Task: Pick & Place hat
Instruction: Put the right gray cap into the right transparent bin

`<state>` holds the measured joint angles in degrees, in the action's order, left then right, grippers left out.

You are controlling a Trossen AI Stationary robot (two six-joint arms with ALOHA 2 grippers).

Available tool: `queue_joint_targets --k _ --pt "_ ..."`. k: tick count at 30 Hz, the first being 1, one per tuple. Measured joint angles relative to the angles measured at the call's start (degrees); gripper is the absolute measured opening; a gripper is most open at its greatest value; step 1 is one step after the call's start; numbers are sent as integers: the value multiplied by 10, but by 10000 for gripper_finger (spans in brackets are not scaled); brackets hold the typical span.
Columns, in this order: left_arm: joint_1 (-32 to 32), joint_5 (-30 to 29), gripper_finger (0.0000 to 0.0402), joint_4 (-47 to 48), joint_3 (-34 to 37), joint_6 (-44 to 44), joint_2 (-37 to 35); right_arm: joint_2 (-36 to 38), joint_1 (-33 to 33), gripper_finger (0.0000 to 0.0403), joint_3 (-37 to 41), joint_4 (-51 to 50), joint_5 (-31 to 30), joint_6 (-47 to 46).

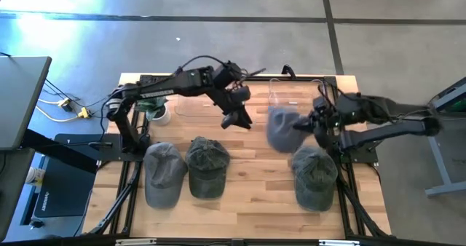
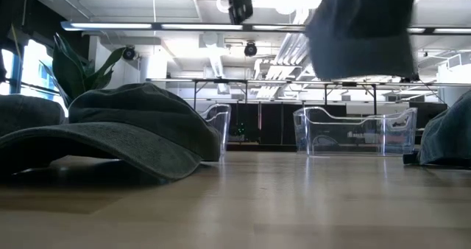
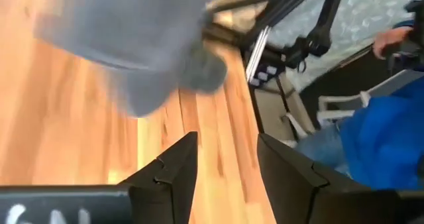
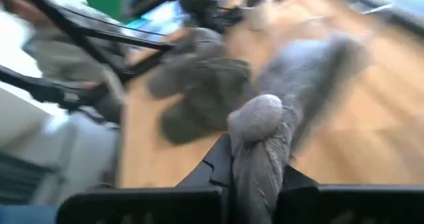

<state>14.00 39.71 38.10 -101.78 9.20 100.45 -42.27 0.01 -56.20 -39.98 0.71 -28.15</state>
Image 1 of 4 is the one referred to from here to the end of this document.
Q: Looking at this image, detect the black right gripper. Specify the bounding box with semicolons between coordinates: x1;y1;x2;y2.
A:
293;106;339;134

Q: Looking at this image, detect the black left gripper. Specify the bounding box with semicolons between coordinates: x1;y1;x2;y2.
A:
213;84;253;130

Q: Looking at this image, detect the blue-grey baseball cap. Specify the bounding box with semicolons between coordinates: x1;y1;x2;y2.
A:
265;106;310;154

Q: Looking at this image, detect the dark green baseball cap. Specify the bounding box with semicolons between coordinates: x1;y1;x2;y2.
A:
184;135;231;200
291;146;339;213

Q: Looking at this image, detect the grey baseball cap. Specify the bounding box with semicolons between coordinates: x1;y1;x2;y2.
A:
142;141;189;210

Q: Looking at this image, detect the clear plastic bin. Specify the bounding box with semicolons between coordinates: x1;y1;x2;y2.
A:
174;92;234;119
268;77;327;111

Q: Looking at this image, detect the green plant in white pot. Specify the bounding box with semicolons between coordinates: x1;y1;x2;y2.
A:
136;95;172;127

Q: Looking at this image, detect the grey metal stand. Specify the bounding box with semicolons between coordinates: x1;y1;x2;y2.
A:
424;76;466;198

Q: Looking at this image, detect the black desk support beam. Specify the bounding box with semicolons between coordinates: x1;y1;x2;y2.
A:
21;128;99;174

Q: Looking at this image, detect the white cup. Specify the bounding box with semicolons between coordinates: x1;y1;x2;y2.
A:
25;167;47;187

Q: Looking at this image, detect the grey desk top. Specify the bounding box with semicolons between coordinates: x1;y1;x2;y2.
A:
0;55;52;151

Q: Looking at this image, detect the dark grey desk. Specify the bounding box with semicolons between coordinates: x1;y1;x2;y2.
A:
0;147;36;239

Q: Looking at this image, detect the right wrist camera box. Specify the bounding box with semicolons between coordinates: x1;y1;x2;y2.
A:
312;95;331;112

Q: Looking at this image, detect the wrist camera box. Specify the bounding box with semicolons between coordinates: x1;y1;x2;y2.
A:
213;60;243;89
312;95;331;112

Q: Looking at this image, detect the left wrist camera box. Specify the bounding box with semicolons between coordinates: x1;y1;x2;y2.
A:
213;60;243;89

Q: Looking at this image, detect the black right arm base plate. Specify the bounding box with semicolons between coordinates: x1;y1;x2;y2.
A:
327;135;379;164

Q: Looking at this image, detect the silver metal bracket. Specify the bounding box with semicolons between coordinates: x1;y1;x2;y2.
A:
319;239;360;246
115;238;157;246

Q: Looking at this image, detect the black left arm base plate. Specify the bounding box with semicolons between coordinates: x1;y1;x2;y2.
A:
98;132;151;162

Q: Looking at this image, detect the black aluminium table frame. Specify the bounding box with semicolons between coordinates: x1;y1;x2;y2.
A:
87;73;392;246

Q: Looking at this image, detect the white floor cable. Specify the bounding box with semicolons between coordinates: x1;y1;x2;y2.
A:
35;106;80;123

